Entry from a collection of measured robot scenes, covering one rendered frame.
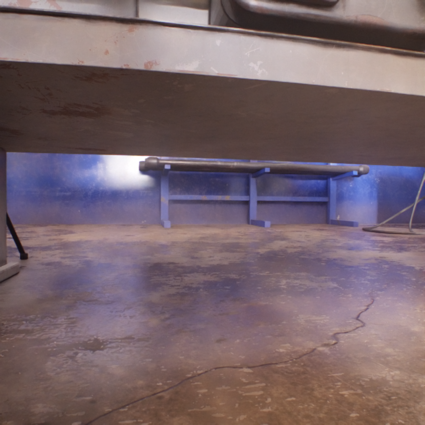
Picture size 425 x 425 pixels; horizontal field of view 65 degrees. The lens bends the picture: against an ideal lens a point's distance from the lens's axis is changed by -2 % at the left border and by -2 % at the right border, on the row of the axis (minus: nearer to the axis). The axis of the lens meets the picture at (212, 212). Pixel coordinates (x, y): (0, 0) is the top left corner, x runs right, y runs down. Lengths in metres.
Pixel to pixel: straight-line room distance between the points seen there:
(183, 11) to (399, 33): 0.37
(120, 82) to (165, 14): 0.22
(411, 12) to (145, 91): 0.43
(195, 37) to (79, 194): 3.49
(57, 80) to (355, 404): 0.57
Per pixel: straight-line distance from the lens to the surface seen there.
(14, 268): 1.23
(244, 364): 0.53
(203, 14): 0.72
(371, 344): 0.65
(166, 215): 3.73
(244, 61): 0.51
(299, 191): 4.27
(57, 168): 3.97
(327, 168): 3.90
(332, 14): 0.60
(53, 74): 0.53
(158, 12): 0.71
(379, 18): 0.64
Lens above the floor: 0.23
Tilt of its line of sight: 1 degrees down
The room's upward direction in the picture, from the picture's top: 1 degrees clockwise
